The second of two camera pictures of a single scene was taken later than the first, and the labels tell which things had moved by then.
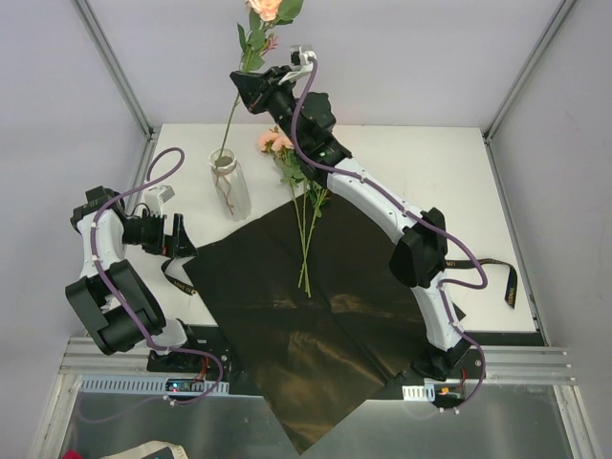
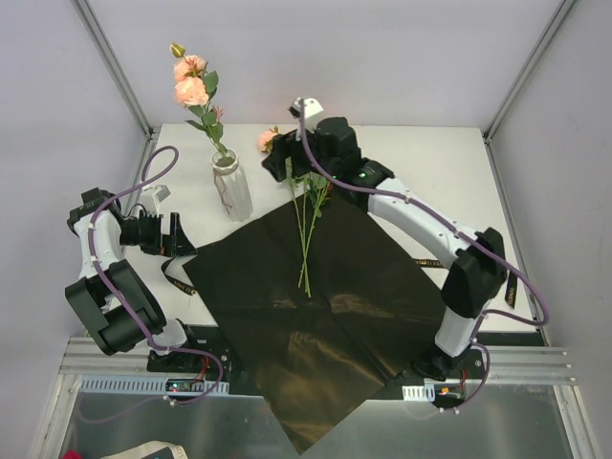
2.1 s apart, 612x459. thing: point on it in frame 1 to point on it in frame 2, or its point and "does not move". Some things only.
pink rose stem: [253, 43] to [196, 85]
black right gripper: [267, 91] to [291, 147]
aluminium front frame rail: [533, 363] does not move
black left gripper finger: [183, 244] does not move
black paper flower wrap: [313, 300] does not move
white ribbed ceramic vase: [231, 185] does not move
